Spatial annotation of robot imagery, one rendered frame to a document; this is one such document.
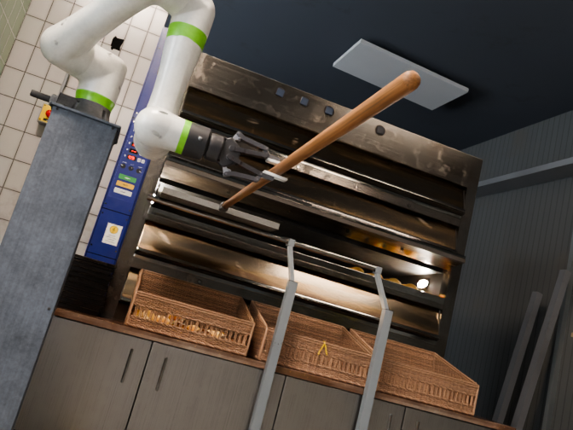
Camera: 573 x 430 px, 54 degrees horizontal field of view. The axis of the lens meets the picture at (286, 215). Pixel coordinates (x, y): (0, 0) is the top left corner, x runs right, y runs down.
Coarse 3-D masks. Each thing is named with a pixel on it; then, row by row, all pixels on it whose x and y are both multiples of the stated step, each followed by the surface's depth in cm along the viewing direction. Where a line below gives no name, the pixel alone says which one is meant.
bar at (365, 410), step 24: (216, 216) 269; (288, 240) 277; (288, 264) 266; (360, 264) 286; (288, 288) 251; (288, 312) 249; (384, 312) 263; (384, 336) 260; (264, 384) 242; (264, 408) 241; (360, 408) 256
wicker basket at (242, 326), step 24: (144, 288) 286; (168, 288) 290; (192, 288) 295; (168, 312) 245; (192, 312) 248; (216, 312) 251; (240, 312) 290; (168, 336) 244; (192, 336) 247; (240, 336) 252
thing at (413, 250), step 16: (160, 176) 306; (176, 176) 301; (192, 176) 296; (208, 176) 294; (224, 192) 307; (256, 192) 300; (272, 208) 314; (288, 208) 309; (304, 208) 306; (320, 224) 322; (336, 224) 316; (352, 224) 312; (368, 240) 328; (384, 240) 322; (400, 240) 319; (416, 256) 336; (432, 256) 330; (448, 256) 326
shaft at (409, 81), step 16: (400, 80) 82; (416, 80) 82; (384, 96) 88; (400, 96) 85; (352, 112) 100; (368, 112) 95; (336, 128) 108; (352, 128) 104; (304, 144) 129; (320, 144) 119; (288, 160) 141; (240, 192) 203; (224, 208) 245
